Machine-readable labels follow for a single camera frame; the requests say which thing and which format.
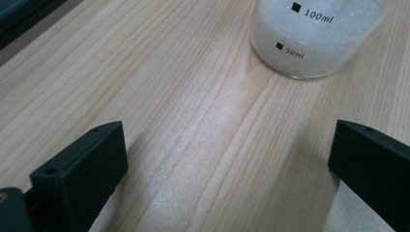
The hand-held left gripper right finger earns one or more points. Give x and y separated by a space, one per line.
374 167

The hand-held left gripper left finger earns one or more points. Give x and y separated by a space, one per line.
80 174

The glass beaker with white powder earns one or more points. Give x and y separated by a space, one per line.
316 42

